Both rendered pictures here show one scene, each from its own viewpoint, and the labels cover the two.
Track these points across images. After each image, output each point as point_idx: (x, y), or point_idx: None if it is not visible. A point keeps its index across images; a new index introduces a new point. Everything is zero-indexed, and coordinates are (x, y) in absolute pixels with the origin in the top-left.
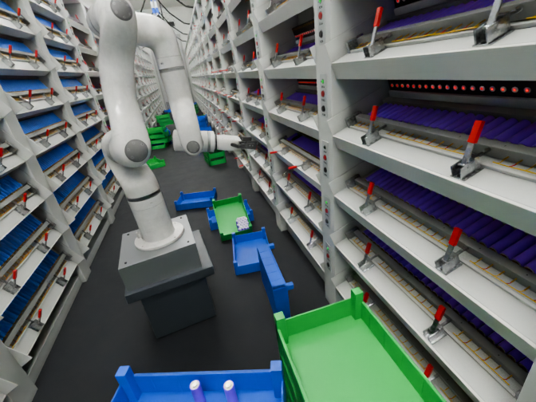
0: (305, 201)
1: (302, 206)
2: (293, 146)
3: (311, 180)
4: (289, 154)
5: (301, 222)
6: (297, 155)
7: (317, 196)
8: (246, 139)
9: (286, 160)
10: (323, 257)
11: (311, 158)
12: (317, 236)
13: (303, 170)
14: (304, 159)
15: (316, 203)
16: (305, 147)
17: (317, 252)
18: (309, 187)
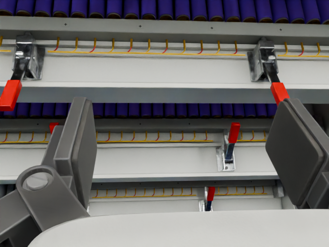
0: (180, 152)
1: (197, 169)
2: (63, 23)
3: (322, 94)
4: (71, 61)
5: (107, 196)
6: (126, 51)
7: (212, 121)
8: (84, 148)
9: (92, 90)
10: (250, 204)
11: (259, 31)
12: (199, 186)
13: (264, 82)
14: (192, 50)
15: (216, 137)
16: (136, 8)
17: (229, 209)
18: (148, 116)
